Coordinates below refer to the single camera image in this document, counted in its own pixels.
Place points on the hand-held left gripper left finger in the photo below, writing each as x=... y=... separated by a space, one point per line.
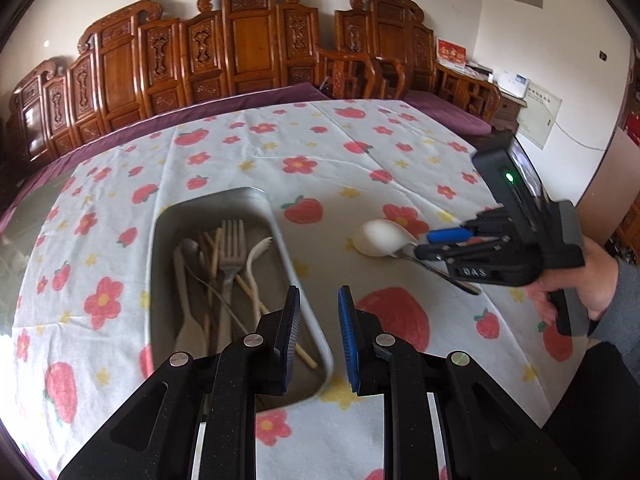
x=292 y=330

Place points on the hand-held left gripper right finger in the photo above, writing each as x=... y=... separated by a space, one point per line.
x=347 y=330

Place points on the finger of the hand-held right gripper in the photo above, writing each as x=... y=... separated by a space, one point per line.
x=450 y=235
x=435 y=251

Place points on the white ceramic soup spoon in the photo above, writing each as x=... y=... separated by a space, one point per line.
x=375 y=237

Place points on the white plastic spork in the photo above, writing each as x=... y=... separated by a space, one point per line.
x=255 y=260

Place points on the cream plastic fork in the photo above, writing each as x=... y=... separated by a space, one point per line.
x=232 y=255

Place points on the cream plastic spoon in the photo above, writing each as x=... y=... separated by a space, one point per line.
x=190 y=335

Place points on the metal tray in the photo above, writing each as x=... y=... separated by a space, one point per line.
x=162 y=270

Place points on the person's right forearm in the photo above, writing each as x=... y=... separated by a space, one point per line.
x=625 y=310

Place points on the person's right hand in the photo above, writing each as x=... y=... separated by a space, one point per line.
x=597 y=280

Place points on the wooden lattice cabinet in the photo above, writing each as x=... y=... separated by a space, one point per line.
x=627 y=232

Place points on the brown cardboard board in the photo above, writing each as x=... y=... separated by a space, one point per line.
x=615 y=170

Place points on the strawberry print tablecloth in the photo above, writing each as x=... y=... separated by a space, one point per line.
x=340 y=170

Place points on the small purple seat cushion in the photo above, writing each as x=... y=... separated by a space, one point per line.
x=450 y=110

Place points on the wooden side table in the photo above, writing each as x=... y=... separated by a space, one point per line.
x=506 y=110

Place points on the white box with blue label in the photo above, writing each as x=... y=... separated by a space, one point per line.
x=512 y=85

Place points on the red object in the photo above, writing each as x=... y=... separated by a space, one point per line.
x=634 y=129

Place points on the red desk calendar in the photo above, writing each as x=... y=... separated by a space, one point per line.
x=451 y=51

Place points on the person's dark trousers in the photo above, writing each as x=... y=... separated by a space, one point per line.
x=600 y=410

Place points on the carved wooden armchair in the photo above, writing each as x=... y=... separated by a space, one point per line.
x=390 y=25

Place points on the long purple seat cushion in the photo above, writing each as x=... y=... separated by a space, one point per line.
x=200 y=110

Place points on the carved wooden bench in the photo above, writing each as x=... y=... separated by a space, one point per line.
x=250 y=40

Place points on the white wall distribution box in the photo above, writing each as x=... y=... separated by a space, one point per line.
x=537 y=110

